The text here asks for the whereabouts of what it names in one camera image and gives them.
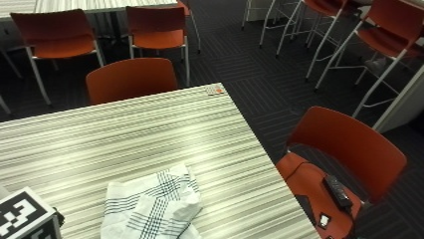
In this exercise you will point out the white marker cube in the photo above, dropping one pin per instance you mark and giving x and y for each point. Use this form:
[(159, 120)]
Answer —
[(22, 215)]

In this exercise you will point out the white striped cloth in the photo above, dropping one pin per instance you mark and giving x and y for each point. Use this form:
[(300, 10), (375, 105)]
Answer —
[(152, 205)]

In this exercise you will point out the red chair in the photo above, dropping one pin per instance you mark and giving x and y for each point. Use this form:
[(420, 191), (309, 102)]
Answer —
[(58, 36), (159, 30), (189, 16), (131, 79), (349, 149)]

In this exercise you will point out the small white card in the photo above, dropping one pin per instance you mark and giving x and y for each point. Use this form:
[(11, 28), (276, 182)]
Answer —
[(214, 89)]

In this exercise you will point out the small black white device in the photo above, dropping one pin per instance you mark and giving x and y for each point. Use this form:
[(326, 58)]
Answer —
[(325, 220)]

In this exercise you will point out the striped table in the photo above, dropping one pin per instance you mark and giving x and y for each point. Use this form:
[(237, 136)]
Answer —
[(67, 5)]

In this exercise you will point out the white bar stool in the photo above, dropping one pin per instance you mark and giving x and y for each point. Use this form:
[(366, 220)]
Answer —
[(269, 13)]

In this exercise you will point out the red bar stool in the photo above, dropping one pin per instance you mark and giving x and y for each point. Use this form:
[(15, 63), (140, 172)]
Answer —
[(389, 30), (325, 10)]

